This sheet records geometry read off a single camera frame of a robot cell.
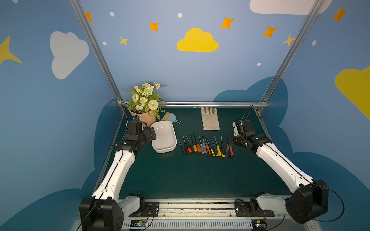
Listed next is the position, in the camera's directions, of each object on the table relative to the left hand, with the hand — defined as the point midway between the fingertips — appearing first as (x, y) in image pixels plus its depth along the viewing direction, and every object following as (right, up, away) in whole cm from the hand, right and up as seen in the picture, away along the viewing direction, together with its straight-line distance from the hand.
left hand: (145, 130), depth 82 cm
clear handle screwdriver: (+34, -13, +16) cm, 40 cm away
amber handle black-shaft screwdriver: (+32, -12, +16) cm, 38 cm away
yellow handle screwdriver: (+29, -13, +15) cm, 35 cm away
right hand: (+51, -4, +2) cm, 51 cm away
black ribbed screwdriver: (+23, -13, +16) cm, 31 cm away
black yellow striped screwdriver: (+40, -14, +14) cm, 44 cm away
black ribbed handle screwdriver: (+21, -14, +15) cm, 29 cm away
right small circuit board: (+61, -48, -9) cm, 78 cm away
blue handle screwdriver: (+52, -15, +14) cm, 55 cm away
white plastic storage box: (+9, -8, +20) cm, 23 cm away
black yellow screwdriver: (+49, -14, +16) cm, 53 cm away
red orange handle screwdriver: (+54, -15, +14) cm, 58 cm away
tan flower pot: (-2, +8, +16) cm, 18 cm away
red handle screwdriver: (+26, -14, +14) cm, 32 cm away
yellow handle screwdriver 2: (+46, -13, +16) cm, 50 cm away
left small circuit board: (-1, -47, -10) cm, 48 cm away
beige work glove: (+43, +7, +33) cm, 55 cm away
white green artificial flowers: (-1, +18, +5) cm, 19 cm away
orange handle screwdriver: (+38, -13, +16) cm, 43 cm away
